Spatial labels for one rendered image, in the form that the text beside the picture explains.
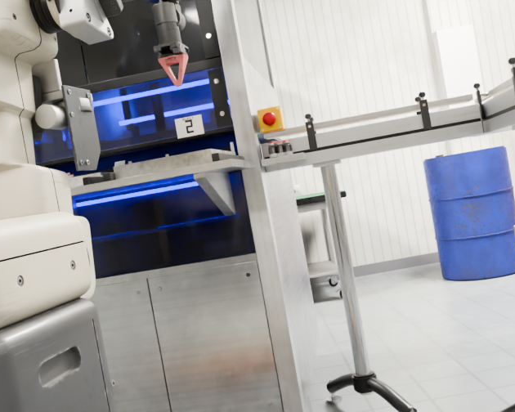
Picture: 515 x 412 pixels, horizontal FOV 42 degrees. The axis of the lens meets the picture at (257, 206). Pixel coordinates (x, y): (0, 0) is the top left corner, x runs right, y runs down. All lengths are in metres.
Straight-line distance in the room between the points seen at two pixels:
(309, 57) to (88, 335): 4.46
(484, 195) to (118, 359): 2.75
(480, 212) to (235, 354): 2.53
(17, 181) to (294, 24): 4.25
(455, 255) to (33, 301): 3.75
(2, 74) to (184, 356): 1.21
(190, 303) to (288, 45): 3.42
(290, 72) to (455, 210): 1.72
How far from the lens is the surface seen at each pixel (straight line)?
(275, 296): 2.09
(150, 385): 2.24
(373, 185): 5.24
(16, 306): 0.83
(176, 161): 1.73
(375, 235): 5.26
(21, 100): 1.28
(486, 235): 4.37
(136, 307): 2.19
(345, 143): 2.15
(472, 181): 4.34
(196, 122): 2.10
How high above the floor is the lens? 0.79
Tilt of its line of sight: 1 degrees down
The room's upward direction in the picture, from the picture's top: 10 degrees counter-clockwise
